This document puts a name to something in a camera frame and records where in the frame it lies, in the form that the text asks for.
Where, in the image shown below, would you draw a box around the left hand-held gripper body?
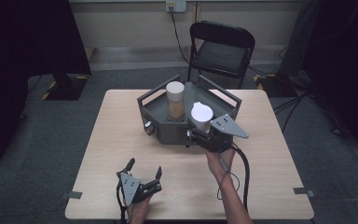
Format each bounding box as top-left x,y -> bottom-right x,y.
116,169 -> 163,207

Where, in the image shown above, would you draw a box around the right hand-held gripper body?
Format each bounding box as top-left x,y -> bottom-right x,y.
186,113 -> 250,154

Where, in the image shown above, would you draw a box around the spice jar with pale filling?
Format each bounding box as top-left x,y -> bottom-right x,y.
189,102 -> 214,133

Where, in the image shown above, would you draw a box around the spice jar with brown filling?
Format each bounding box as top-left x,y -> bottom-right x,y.
165,80 -> 186,122

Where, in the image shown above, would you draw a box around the person's right hand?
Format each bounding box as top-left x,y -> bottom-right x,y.
204,147 -> 237,185

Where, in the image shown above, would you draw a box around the person's left hand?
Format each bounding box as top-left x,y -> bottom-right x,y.
126,195 -> 152,224

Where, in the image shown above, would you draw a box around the black knob with white tab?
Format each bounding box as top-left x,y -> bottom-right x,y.
144,120 -> 156,135

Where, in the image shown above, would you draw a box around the black folding chair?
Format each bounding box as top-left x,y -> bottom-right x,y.
186,20 -> 256,90

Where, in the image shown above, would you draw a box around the black stand base yellow tape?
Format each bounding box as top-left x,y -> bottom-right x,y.
254,73 -> 300,98
41,73 -> 90,102

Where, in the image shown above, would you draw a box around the grey stand cover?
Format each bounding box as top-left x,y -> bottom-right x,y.
278,0 -> 312,77

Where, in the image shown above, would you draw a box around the black curtain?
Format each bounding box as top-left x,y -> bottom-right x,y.
0,0 -> 92,170
301,0 -> 358,164

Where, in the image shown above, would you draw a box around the thin black wire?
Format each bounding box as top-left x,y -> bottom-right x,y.
216,152 -> 241,201

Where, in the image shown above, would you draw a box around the thick black gripper cable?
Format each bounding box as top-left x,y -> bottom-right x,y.
231,144 -> 252,215

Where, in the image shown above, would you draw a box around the grey metal table bracket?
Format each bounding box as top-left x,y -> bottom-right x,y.
293,187 -> 316,198
60,190 -> 83,201

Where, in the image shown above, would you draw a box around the black floor cables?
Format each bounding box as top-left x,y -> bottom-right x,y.
272,89 -> 350,135

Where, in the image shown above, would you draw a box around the black wall cable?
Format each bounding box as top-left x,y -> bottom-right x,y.
169,5 -> 191,65

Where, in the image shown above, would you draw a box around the white wall outlet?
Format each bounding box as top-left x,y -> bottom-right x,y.
165,0 -> 187,14

